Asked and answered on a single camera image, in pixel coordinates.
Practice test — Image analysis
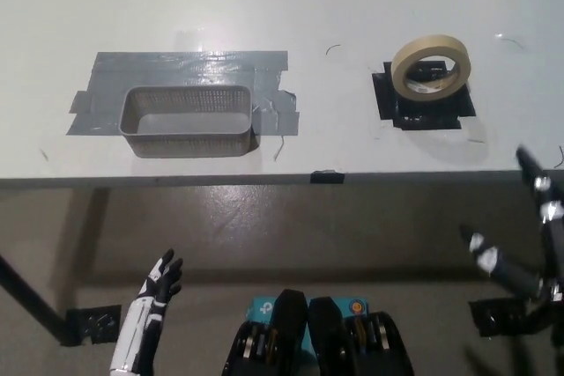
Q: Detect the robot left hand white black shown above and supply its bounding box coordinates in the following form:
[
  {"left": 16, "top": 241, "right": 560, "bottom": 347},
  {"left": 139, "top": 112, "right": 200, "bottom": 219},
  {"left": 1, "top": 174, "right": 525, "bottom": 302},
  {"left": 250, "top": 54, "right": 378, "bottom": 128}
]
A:
[{"left": 139, "top": 247, "right": 184, "bottom": 307}]

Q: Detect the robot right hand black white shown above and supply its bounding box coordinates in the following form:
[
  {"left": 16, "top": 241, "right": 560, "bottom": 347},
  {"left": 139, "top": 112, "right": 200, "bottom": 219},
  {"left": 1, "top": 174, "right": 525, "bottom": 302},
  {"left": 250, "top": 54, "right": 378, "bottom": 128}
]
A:
[{"left": 459, "top": 144, "right": 564, "bottom": 350}]

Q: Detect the beige masking tape roll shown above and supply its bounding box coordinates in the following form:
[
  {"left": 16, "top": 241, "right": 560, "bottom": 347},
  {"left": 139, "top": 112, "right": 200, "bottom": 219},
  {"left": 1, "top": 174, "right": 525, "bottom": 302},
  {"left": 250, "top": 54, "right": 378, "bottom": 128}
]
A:
[{"left": 390, "top": 34, "right": 472, "bottom": 102}]

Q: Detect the teal box on robot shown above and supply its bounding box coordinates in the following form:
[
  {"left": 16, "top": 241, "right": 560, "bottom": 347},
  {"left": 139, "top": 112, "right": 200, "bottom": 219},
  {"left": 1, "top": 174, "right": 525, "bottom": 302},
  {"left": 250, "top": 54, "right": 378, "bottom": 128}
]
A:
[{"left": 243, "top": 295, "right": 372, "bottom": 356}]

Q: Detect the small grey mesh container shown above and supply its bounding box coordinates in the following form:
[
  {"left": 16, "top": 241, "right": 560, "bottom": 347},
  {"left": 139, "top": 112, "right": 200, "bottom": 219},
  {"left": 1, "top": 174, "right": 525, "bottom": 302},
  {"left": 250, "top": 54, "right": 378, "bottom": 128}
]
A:
[{"left": 116, "top": 85, "right": 254, "bottom": 160}]

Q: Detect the black tape patch square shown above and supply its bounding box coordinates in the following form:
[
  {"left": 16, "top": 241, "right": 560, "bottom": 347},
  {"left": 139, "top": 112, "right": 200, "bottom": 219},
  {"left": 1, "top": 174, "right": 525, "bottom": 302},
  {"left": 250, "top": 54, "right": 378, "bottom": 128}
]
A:
[{"left": 372, "top": 61, "right": 478, "bottom": 132}]

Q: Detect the grey duct tape patch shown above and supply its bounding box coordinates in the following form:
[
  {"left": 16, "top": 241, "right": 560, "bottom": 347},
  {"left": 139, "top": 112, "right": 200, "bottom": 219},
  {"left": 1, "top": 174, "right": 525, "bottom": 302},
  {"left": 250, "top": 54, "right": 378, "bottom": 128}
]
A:
[{"left": 64, "top": 50, "right": 301, "bottom": 137}]

